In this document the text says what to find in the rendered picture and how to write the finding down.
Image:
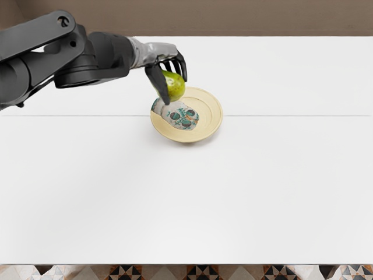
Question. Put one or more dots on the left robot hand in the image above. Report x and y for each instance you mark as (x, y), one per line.
(151, 54)

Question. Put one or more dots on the cream plate with printed pattern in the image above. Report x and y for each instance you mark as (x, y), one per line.
(201, 116)

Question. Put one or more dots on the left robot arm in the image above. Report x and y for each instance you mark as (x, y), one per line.
(58, 55)

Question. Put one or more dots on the green pear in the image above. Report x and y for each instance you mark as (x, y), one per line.
(175, 85)

